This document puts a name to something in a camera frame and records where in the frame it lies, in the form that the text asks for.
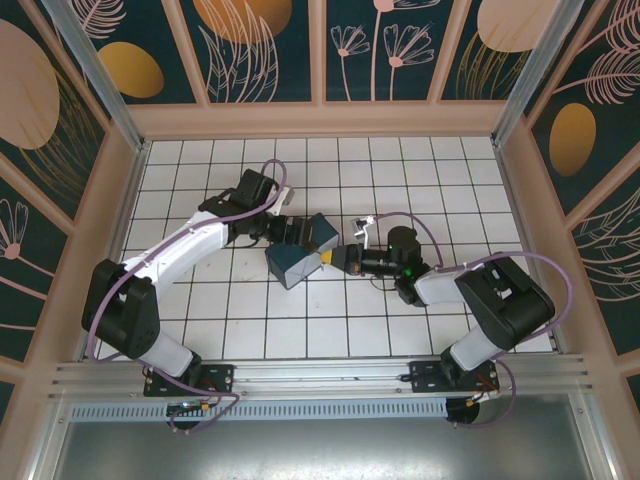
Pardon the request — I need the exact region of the dark blue starry-print box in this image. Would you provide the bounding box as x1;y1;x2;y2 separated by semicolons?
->
263;211;342;292

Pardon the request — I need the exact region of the grey sheet metal panel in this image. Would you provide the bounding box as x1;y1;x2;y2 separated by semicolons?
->
49;419;611;480

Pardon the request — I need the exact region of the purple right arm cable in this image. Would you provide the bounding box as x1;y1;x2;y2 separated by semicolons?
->
372;212;574;431

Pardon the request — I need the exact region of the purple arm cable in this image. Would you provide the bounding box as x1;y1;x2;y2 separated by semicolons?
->
372;212;574;431
82;158;246;436

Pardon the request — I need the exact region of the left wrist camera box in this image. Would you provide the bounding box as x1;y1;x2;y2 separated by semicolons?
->
269;185;295;217

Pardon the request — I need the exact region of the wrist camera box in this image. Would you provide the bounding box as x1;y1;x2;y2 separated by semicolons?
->
349;214;377;251
269;185;295;217

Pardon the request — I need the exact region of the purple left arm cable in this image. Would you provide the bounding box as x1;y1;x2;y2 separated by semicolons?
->
82;158;246;436

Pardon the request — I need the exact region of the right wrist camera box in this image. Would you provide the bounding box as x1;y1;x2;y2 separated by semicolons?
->
349;214;377;251

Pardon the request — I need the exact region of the aluminium mounting rail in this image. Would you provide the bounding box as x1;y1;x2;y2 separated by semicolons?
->
49;353;594;401

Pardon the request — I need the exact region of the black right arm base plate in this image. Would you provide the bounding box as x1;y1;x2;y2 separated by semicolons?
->
408;358;501;396

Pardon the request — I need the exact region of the grey slotted cable duct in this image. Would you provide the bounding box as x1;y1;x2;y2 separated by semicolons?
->
69;397;449;422

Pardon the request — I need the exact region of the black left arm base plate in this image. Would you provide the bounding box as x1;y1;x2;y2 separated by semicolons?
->
143;363;236;399

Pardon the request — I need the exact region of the aluminium frame post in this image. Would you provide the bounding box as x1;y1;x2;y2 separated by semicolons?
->
489;0;596;146
42;0;151;154

